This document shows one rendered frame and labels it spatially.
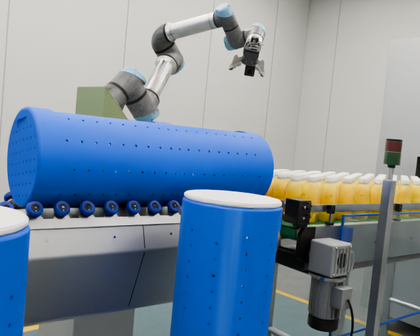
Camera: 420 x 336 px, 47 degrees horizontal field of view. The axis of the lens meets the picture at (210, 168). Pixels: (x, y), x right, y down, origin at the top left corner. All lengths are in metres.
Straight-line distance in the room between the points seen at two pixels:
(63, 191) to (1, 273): 0.63
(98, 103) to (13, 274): 1.29
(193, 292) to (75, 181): 0.44
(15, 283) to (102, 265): 0.68
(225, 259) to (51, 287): 0.50
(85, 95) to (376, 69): 4.92
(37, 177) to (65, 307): 0.40
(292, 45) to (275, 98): 0.80
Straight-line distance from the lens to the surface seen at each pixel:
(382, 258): 2.01
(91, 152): 1.37
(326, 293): 1.84
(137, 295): 1.60
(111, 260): 1.46
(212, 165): 1.59
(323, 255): 1.81
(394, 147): 1.97
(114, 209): 1.45
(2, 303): 0.79
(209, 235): 1.25
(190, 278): 1.31
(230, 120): 5.95
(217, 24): 2.30
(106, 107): 1.97
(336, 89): 6.75
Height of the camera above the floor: 1.19
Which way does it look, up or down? 3 degrees down
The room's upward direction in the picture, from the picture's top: 5 degrees clockwise
